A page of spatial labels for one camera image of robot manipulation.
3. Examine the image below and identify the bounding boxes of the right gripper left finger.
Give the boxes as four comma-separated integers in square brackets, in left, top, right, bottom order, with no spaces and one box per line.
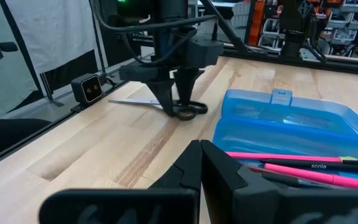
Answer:
[39,139,203,224]

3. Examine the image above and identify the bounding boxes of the black chair armrest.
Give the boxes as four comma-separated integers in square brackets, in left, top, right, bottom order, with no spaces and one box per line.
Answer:
[0,41,19,61]

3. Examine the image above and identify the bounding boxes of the black table-level camera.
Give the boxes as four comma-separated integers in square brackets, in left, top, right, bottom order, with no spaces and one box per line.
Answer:
[71,73,104,105]

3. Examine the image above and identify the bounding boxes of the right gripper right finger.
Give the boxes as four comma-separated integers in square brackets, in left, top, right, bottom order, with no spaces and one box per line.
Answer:
[200,139,358,224]

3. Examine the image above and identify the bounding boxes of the black-handled scissors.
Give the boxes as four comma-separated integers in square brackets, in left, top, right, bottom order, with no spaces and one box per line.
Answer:
[108,98,209,122]

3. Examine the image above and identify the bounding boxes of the matte black pen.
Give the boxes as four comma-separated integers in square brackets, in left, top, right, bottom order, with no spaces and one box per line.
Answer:
[259,158,358,173]

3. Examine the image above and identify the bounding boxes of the white backdrop sheet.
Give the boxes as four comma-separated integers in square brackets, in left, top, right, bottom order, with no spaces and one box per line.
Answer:
[4,0,98,74]

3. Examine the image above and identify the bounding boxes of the storage shelf with bins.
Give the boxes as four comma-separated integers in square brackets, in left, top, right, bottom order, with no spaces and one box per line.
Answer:
[228,0,358,57]

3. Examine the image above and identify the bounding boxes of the pink pen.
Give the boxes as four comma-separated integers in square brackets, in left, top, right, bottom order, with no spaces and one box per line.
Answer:
[263,162,358,191]

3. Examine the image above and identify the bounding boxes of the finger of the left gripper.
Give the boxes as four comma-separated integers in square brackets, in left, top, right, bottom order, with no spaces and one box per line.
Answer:
[173,68,206,106]
[147,81,176,117]

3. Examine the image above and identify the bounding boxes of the person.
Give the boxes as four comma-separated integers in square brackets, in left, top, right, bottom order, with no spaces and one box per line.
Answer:
[0,114,52,164]

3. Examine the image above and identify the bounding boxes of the blue translucent supply box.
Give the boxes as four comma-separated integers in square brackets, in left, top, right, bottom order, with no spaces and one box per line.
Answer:
[212,88,358,190]

